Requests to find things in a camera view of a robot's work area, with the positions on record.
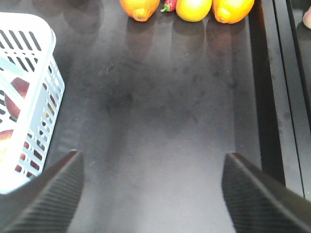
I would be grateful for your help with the dark red apple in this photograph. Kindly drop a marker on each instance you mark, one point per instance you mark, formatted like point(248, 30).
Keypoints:
point(20, 87)

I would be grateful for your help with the light blue plastic basket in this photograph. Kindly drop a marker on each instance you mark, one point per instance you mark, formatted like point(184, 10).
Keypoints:
point(27, 43)

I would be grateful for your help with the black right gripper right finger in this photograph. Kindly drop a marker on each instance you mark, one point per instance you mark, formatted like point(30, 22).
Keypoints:
point(257, 203)

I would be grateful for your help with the red chili pepper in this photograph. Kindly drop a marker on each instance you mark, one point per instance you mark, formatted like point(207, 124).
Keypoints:
point(169, 6)

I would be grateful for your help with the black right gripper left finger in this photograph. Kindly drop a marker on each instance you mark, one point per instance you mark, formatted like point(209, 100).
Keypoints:
point(46, 204)

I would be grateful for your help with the pale peach fruit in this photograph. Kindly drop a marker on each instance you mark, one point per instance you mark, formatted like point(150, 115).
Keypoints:
point(307, 18)

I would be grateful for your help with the black produce stand frame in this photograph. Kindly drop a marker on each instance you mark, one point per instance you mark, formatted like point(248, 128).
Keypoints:
point(282, 105)

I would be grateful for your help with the red apple yellow top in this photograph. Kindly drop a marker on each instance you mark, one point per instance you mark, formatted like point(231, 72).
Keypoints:
point(5, 137)

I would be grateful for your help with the orange fruit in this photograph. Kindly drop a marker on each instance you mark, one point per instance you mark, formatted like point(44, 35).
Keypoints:
point(231, 11)
point(140, 10)

